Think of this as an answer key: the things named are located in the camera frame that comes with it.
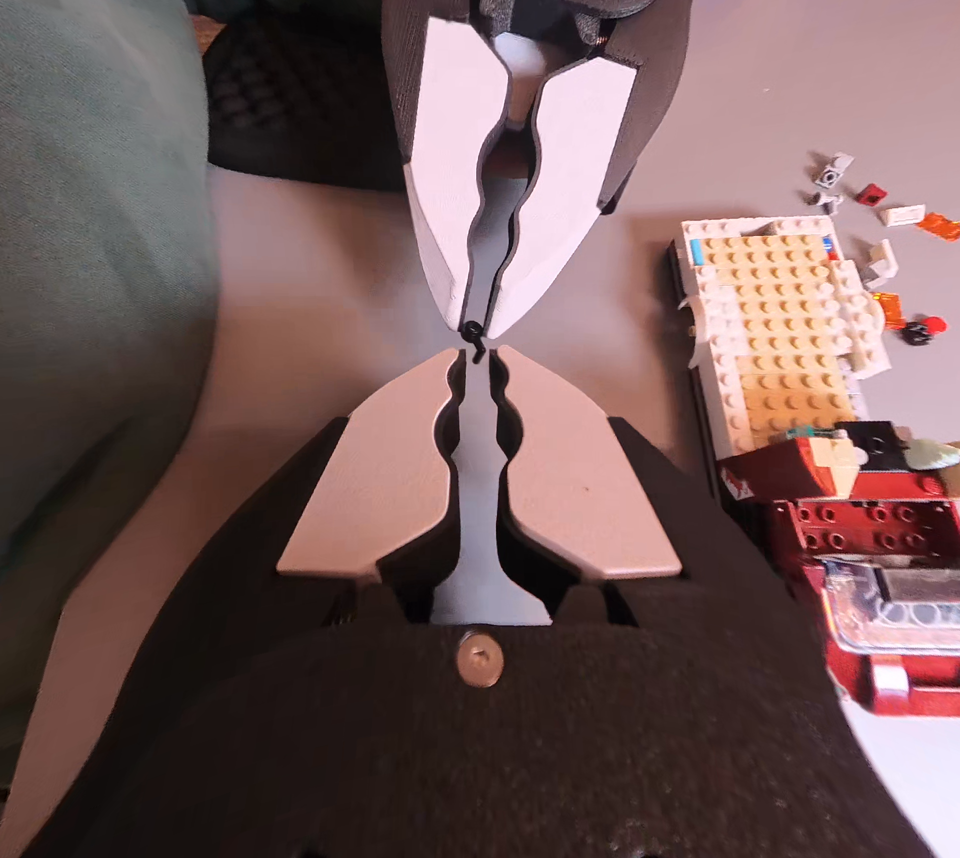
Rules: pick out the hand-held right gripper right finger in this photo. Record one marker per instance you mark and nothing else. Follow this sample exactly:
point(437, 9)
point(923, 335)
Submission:
point(592, 490)

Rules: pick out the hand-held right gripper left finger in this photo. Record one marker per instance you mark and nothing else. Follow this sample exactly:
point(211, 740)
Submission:
point(367, 490)

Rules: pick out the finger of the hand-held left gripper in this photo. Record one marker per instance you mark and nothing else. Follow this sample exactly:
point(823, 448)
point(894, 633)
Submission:
point(446, 123)
point(577, 145)

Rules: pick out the small black knobby brick piece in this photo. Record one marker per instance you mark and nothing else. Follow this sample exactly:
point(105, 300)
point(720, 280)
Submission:
point(466, 327)
point(916, 333)

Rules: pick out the grey desk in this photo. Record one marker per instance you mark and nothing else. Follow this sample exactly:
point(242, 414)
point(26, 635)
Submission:
point(315, 258)

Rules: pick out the tan white red brick vehicle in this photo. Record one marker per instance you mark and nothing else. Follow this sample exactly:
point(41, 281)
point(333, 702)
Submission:
point(772, 318)

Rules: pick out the light grey tap brick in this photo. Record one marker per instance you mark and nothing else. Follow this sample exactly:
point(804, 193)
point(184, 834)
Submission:
point(825, 199)

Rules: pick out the light grey plate brick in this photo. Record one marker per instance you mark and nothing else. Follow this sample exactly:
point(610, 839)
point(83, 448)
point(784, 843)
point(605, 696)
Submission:
point(834, 172)

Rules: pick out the dark red slope brick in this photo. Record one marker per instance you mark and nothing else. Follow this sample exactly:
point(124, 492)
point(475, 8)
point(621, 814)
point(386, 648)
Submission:
point(871, 194)

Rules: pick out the white tile brick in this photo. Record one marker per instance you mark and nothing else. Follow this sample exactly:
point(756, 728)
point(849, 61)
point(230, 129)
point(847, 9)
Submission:
point(902, 215)

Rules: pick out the transparent orange tile brick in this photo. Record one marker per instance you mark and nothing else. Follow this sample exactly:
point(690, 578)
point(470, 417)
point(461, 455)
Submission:
point(892, 312)
point(939, 226)

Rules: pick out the person in green sweatshirt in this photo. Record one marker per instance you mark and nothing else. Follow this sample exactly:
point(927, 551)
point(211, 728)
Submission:
point(90, 198)

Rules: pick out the red round stud brick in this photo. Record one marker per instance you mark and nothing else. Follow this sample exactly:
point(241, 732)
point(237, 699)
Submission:
point(937, 324)

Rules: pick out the white angled bracket brick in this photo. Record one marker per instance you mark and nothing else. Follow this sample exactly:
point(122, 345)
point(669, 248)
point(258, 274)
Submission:
point(881, 264)

